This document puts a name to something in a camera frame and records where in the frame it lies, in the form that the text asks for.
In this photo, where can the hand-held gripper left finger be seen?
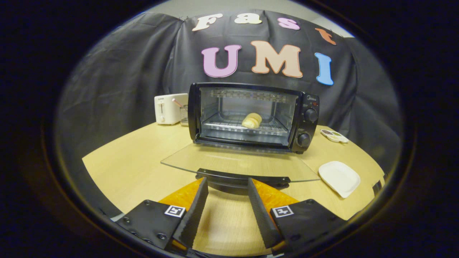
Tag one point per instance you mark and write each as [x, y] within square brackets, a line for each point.
[193, 218]

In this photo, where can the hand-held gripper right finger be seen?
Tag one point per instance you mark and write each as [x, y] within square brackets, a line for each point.
[261, 216]

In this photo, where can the pale bread roll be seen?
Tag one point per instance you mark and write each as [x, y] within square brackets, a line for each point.
[251, 120]

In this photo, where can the black toaster oven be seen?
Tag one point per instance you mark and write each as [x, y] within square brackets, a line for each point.
[310, 104]

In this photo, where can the white pop-up toaster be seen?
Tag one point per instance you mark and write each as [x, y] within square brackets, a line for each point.
[166, 109]

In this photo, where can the white square plate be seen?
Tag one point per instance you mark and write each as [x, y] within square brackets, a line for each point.
[339, 177]

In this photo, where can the divided white condiment tray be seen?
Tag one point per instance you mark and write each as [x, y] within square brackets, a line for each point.
[334, 136]

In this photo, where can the black backdrop cloth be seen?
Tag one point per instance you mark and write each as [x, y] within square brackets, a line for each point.
[114, 82]

